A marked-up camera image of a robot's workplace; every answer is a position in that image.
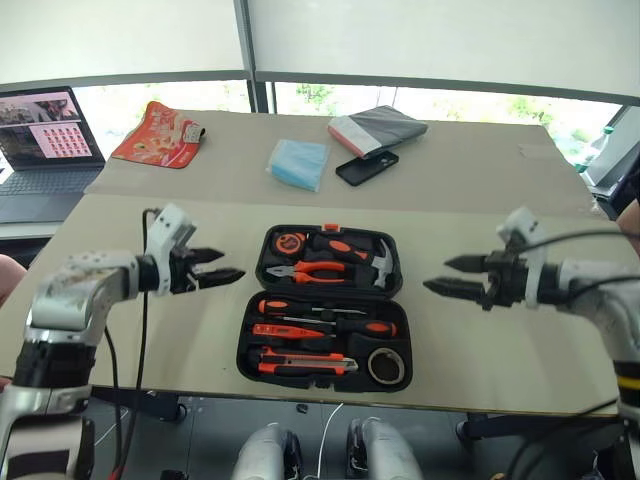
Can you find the black tool case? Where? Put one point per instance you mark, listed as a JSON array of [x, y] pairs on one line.
[[325, 300]]

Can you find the blue face mask pack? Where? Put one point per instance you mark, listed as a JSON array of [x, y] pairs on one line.
[[297, 165]]

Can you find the black table leg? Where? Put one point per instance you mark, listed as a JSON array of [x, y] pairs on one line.
[[500, 427], [145, 405]]

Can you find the orange test pen screwdriver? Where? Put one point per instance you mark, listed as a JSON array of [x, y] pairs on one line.
[[280, 330]]

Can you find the grey monitor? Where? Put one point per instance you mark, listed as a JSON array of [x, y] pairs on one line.
[[617, 160]]

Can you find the small black floor object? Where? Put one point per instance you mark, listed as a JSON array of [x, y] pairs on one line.
[[301, 408]]

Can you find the orange black utility knife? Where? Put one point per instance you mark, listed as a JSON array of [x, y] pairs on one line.
[[300, 361]]

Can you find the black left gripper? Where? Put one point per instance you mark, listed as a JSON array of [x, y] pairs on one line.
[[181, 272]]

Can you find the person in dark clothes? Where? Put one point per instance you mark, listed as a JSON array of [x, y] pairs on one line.
[[631, 225]]

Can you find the dark laptop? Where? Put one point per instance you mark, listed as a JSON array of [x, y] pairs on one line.
[[47, 185]]

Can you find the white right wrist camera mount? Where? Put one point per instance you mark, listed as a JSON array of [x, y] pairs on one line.
[[522, 225]]

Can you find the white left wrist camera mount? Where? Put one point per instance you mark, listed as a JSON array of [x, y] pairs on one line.
[[162, 235]]

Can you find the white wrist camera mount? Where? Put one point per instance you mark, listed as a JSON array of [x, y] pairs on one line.
[[522, 225], [162, 235]]

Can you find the orange black tape measure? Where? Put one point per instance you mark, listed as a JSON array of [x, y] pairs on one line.
[[289, 243]]

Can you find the silver rounded robot leg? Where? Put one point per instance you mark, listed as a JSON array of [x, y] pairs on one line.
[[385, 450], [265, 455]]

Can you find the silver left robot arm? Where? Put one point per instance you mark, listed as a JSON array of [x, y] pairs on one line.
[[65, 300]]

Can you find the seated person bare skin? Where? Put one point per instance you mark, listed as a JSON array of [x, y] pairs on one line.
[[10, 275]]

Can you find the folded grey cloth bag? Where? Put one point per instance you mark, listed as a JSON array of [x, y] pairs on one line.
[[385, 125]]

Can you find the orange printed mouse pad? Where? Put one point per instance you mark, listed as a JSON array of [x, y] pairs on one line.
[[155, 137]]

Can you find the black tape roll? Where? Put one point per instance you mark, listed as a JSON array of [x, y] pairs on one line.
[[372, 370]]

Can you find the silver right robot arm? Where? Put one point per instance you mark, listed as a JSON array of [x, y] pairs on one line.
[[600, 290]]

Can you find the black phone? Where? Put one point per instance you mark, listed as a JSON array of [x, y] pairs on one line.
[[365, 169]]

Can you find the clear plastic bottle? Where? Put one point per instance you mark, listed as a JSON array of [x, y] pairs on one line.
[[597, 150]]

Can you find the grey window frame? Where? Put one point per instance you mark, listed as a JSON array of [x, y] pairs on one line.
[[246, 50]]

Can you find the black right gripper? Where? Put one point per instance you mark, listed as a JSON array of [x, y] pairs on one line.
[[507, 282]]

